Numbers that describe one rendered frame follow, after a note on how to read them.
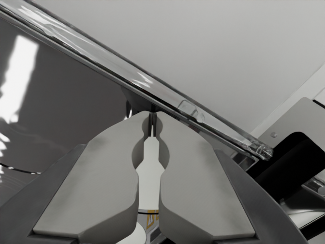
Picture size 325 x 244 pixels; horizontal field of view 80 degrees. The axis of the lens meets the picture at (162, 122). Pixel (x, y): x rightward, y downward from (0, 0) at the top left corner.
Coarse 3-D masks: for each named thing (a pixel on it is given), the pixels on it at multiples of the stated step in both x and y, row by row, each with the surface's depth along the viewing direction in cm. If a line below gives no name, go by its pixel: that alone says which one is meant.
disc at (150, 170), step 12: (144, 144) 15; (156, 144) 15; (144, 156) 16; (156, 156) 16; (144, 168) 16; (156, 168) 16; (144, 180) 17; (156, 180) 17; (144, 192) 18; (156, 192) 18; (144, 204) 19; (156, 204) 19
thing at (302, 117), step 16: (288, 112) 20; (304, 112) 18; (320, 112) 17; (272, 128) 20; (288, 128) 19; (304, 128) 17; (320, 128) 16; (272, 144) 20; (288, 144) 19; (320, 144) 16; (256, 160) 20; (272, 160) 20; (256, 176) 21; (320, 176) 15; (304, 192) 15; (320, 192) 14; (288, 208) 15; (304, 208) 14; (320, 208) 14; (304, 224) 14; (320, 224) 14
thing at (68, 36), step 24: (0, 0) 10; (24, 0) 10; (24, 24) 11; (72, 24) 11; (72, 48) 11; (96, 48) 11; (120, 72) 12; (144, 72) 12; (168, 96) 13; (192, 120) 14; (216, 120) 14; (240, 144) 15; (264, 144) 16
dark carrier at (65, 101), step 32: (0, 32) 11; (32, 32) 11; (0, 64) 12; (32, 64) 12; (64, 64) 12; (0, 96) 13; (32, 96) 13; (64, 96) 13; (96, 96) 13; (128, 96) 13; (0, 128) 14; (32, 128) 14; (64, 128) 14; (96, 128) 14; (192, 128) 14; (0, 160) 16; (32, 160) 16; (0, 192) 18
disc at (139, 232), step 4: (136, 224) 21; (136, 228) 21; (140, 228) 21; (136, 232) 22; (140, 232) 22; (144, 232) 22; (128, 236) 22; (132, 236) 22; (136, 236) 22; (140, 236) 22; (144, 236) 22; (124, 240) 22; (128, 240) 22; (132, 240) 22; (136, 240) 22; (140, 240) 22; (144, 240) 22
